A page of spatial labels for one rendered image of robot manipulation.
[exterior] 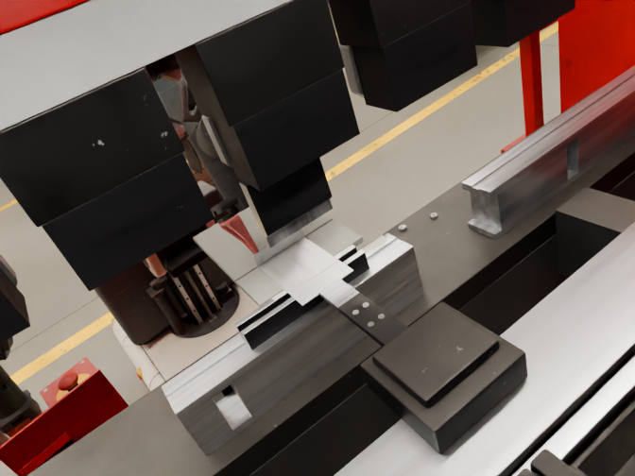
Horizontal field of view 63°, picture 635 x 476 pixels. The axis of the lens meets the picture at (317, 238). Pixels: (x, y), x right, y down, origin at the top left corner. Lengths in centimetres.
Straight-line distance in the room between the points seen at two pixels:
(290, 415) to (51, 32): 52
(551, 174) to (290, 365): 54
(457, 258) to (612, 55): 64
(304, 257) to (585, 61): 86
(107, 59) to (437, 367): 40
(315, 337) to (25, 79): 45
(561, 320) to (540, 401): 11
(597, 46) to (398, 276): 77
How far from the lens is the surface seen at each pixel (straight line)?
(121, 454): 82
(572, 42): 136
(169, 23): 51
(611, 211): 94
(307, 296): 68
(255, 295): 72
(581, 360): 57
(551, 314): 62
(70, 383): 112
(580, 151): 101
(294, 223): 65
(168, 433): 80
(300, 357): 72
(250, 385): 70
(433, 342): 53
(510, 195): 88
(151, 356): 193
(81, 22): 49
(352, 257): 71
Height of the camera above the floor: 143
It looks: 33 degrees down
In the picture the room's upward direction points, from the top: 20 degrees counter-clockwise
